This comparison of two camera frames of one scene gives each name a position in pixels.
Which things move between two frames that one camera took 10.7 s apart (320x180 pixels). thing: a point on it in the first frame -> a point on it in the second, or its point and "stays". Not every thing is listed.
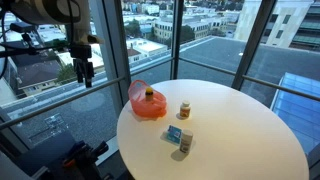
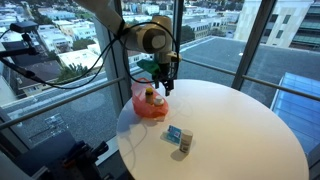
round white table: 214,129 stays
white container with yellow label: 185,109 -> 158,100
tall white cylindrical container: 186,140 stays
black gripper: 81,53 -> 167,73
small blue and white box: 174,134 stays
